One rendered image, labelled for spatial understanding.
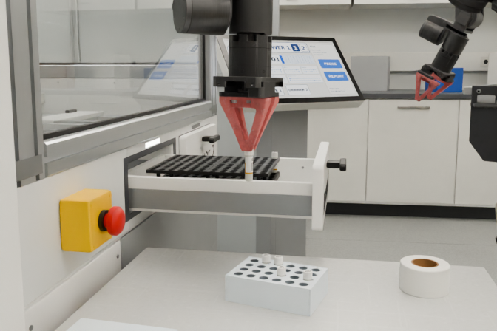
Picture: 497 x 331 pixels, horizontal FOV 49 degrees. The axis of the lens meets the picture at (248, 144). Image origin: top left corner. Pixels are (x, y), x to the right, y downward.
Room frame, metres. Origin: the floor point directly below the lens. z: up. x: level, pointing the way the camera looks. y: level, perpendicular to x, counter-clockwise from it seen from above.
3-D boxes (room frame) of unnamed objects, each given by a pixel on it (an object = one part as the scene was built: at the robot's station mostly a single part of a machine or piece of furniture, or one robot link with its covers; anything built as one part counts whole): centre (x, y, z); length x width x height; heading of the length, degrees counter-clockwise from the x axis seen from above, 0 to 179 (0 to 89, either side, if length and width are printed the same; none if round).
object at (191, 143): (1.38, 0.12, 0.87); 0.29 x 0.02 x 0.11; 170
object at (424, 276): (0.77, -0.26, 0.78); 0.07 x 0.07 x 0.04
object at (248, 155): (0.74, 0.00, 0.95); 0.01 x 0.01 x 0.05
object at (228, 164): (1.05, 0.06, 0.87); 0.22 x 0.18 x 0.06; 80
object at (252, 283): (0.74, -0.04, 0.78); 0.12 x 0.08 x 0.04; 66
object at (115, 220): (0.73, 0.19, 0.88); 0.04 x 0.03 x 0.04; 170
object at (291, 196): (1.05, 0.07, 0.86); 0.40 x 0.26 x 0.06; 80
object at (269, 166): (1.03, -0.04, 0.90); 0.18 x 0.02 x 0.01; 170
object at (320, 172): (1.01, -0.14, 0.87); 0.29 x 0.02 x 0.11; 170
